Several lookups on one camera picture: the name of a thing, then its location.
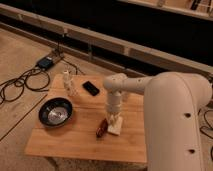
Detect wooden table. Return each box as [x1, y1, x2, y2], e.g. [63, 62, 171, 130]
[25, 75, 147, 163]

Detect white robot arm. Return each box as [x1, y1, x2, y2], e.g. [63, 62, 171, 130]
[103, 72, 212, 171]

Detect white sponge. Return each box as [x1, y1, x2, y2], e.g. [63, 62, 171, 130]
[107, 117, 123, 136]

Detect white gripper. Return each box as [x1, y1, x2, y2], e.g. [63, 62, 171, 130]
[105, 94, 122, 125]

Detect black smartphone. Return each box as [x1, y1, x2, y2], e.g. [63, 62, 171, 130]
[82, 81, 100, 96]

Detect black power adapter box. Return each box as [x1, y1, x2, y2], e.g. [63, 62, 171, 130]
[36, 56, 54, 70]

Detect black bowl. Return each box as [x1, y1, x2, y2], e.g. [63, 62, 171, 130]
[38, 97, 73, 127]

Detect brown sausage-shaped object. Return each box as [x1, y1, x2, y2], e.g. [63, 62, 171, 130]
[96, 119, 108, 138]

